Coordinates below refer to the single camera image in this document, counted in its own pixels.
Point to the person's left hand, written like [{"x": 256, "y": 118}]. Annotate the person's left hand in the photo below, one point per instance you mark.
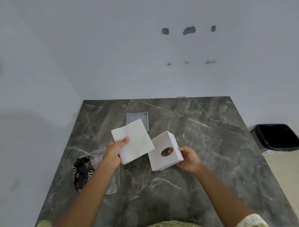
[{"x": 113, "y": 152}]

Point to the person's right hand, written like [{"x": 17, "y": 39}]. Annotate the person's right hand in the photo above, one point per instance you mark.
[{"x": 190, "y": 160}]

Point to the person's left thumb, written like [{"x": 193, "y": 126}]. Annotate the person's left thumb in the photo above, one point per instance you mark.
[{"x": 123, "y": 141}]

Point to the person's right thumb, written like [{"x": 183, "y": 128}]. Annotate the person's right thumb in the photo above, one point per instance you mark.
[{"x": 182, "y": 149}]

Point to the white tissue stack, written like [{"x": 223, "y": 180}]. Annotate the white tissue stack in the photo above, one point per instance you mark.
[{"x": 133, "y": 141}]

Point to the white tissue box cover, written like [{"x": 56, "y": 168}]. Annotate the white tissue box cover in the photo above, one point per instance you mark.
[{"x": 164, "y": 152}]

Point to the person's right forearm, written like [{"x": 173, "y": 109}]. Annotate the person's right forearm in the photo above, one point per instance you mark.
[{"x": 222, "y": 198}]

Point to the person's left forearm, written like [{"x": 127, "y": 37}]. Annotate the person's left forearm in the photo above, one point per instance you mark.
[{"x": 90, "y": 194}]

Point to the grey tissue box base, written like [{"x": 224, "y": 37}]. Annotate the grey tissue box base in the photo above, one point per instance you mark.
[{"x": 137, "y": 118}]

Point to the clear plastic tissue wrapper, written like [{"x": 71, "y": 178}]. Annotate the clear plastic tissue wrapper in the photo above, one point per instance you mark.
[{"x": 93, "y": 173}]

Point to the black waste bin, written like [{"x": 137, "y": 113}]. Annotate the black waste bin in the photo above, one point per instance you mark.
[{"x": 274, "y": 138}]

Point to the person's light patterned clothing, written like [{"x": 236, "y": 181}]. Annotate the person's light patterned clothing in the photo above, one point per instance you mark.
[{"x": 253, "y": 221}]

